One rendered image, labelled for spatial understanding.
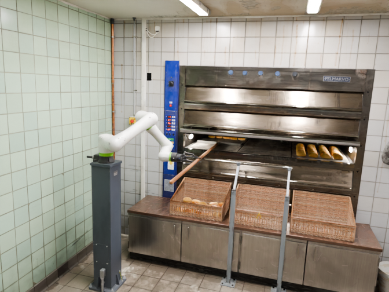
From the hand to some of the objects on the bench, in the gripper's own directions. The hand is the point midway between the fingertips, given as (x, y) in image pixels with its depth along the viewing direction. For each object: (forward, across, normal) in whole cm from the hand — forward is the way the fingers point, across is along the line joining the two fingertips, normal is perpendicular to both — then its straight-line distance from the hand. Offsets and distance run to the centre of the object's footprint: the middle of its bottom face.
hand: (197, 159), depth 317 cm
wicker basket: (-1, +61, -28) cm, 68 cm away
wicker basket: (+61, +61, -27) cm, 91 cm away
